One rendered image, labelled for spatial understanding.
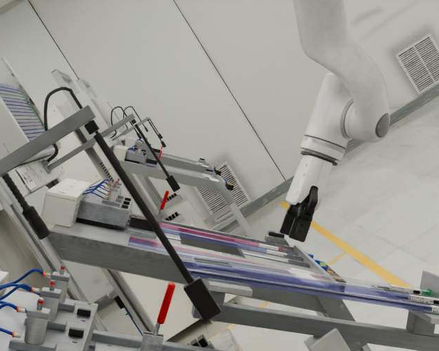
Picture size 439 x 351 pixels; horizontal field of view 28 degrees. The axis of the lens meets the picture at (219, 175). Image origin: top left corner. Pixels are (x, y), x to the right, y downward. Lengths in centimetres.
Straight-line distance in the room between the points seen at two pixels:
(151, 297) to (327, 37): 426
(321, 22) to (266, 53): 720
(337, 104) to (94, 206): 93
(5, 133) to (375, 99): 97
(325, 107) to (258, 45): 711
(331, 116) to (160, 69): 708
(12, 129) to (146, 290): 362
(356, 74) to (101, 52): 722
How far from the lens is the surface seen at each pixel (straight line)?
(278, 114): 876
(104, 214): 238
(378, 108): 161
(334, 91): 167
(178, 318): 574
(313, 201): 161
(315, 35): 158
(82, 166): 562
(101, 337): 131
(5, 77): 280
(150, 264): 207
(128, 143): 724
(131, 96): 869
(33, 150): 94
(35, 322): 99
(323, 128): 166
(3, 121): 218
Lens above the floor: 130
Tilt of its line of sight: 5 degrees down
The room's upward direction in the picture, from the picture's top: 32 degrees counter-clockwise
